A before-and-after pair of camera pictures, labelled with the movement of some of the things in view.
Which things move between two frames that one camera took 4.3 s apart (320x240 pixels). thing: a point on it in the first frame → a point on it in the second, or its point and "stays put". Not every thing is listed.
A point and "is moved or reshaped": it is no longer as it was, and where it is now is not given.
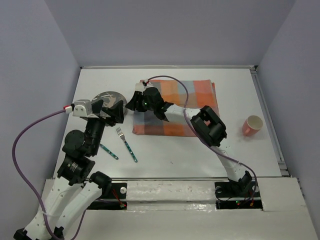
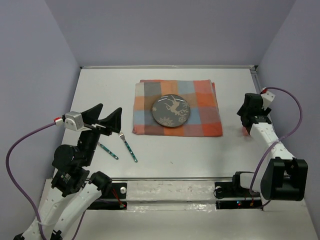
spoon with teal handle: (108, 151) stays put
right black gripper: (134, 104) → (266, 112)
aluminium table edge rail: (168, 67) stays put
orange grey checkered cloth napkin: (187, 96) stays put
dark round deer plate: (109, 99) is moved or reshaped
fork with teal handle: (118, 130) stays put
